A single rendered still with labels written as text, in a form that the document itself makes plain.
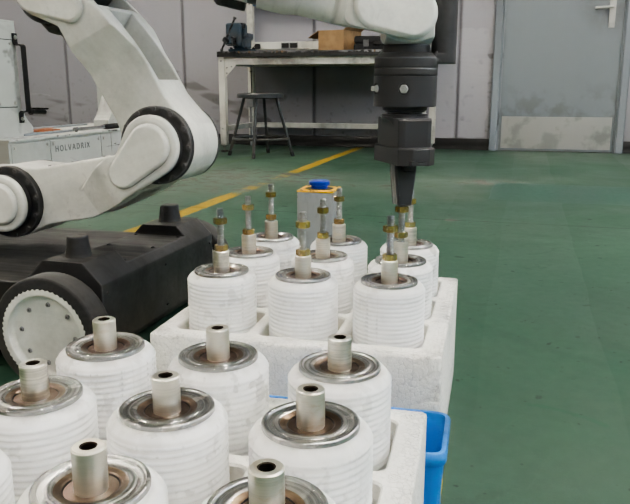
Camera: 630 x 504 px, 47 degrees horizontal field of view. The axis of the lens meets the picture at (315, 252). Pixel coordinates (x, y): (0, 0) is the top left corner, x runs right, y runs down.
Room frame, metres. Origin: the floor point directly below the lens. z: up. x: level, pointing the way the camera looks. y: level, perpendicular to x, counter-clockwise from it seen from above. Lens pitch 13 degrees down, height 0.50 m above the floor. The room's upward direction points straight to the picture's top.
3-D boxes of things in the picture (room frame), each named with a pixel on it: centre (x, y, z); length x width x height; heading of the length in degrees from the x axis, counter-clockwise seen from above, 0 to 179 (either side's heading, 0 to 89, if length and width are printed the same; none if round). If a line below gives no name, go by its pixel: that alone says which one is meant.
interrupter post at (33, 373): (0.56, 0.23, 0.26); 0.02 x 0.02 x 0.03
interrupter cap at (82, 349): (0.68, 0.21, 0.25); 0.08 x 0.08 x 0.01
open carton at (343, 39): (5.86, -0.19, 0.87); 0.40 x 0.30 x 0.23; 60
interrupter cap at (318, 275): (0.95, 0.02, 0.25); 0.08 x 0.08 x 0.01
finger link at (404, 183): (1.02, -0.13, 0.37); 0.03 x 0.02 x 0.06; 107
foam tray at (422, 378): (1.06, -0.01, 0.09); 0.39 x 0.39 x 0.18; 76
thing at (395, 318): (0.92, -0.10, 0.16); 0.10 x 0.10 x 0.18
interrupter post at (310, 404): (0.51, 0.00, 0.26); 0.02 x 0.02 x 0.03
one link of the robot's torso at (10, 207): (1.49, 0.63, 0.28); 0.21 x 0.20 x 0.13; 74
